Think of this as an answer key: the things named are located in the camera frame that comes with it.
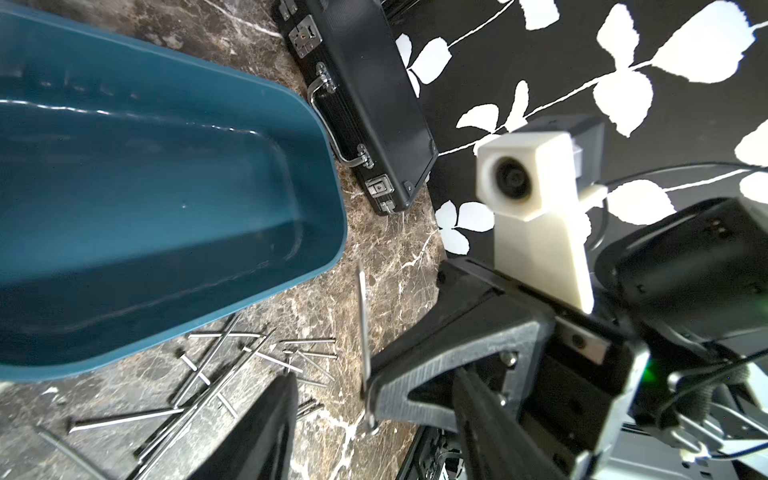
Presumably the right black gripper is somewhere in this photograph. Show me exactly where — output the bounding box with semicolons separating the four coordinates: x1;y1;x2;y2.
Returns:
365;259;767;480

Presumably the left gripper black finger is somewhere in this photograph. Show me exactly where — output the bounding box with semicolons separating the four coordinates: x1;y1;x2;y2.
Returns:
190;373;299;480

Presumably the teal plastic storage box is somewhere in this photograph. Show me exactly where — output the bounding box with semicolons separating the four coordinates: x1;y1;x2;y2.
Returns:
1;1;347;383

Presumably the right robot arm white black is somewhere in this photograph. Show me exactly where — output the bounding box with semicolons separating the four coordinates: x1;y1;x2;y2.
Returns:
364;198;767;479

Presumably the steel nail pile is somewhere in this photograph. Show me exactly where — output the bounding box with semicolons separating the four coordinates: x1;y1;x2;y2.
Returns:
34;315;336;479

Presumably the long steel nail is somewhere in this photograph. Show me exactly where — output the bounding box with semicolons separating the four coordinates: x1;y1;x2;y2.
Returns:
67;408;184;434

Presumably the black carrying case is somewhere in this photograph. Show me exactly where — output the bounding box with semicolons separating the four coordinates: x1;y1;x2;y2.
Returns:
273;0;438;216

